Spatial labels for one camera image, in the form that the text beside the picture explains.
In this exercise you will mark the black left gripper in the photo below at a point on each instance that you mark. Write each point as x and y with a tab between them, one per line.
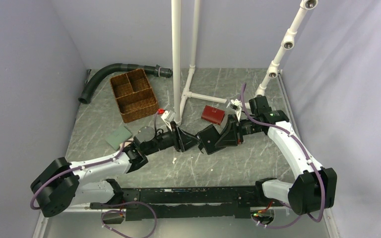
182	142

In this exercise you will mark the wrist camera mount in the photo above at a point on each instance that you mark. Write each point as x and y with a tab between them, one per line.
237	106
167	116

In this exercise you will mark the aluminium table edge rail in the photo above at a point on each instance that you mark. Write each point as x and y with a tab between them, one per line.
287	103

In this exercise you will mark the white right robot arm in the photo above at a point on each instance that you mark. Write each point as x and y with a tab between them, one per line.
314	187

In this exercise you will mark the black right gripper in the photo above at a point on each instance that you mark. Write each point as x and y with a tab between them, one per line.
229	137

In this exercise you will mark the white PVC pipe frame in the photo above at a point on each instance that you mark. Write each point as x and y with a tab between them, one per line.
181	96

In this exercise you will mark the black leather card holder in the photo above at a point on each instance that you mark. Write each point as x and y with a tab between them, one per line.
207	140

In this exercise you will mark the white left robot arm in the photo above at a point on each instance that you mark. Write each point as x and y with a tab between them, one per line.
63	184

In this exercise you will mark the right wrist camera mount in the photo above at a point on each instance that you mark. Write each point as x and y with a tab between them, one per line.
237	106

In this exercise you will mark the red leather card holder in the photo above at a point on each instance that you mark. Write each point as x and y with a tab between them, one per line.
213	115

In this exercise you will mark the beige snap card holder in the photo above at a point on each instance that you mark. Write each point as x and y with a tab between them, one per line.
124	144

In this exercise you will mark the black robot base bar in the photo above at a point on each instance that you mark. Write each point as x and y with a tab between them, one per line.
189	202

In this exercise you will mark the brown wicker basket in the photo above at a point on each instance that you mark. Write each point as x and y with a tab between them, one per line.
134	95

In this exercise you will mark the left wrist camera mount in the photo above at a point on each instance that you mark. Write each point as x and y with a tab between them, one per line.
167	116

